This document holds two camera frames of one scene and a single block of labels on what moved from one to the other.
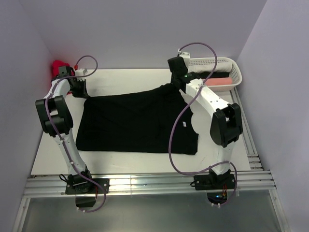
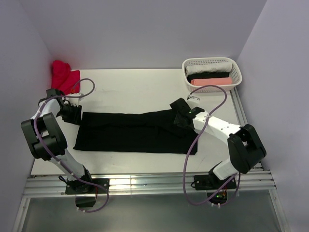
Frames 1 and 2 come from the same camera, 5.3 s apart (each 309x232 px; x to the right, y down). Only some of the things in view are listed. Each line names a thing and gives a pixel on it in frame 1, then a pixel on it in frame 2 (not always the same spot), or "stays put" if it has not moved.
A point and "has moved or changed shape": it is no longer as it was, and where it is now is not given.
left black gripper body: [78, 90] → [70, 113]
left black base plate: [87, 187] stays put
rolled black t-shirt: [203, 75] stays put
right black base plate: [214, 182] stays put
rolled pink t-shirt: [218, 81] stays put
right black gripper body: [173, 78] → [177, 121]
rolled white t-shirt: [218, 67] stays put
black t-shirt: [156, 121] has moved or changed shape
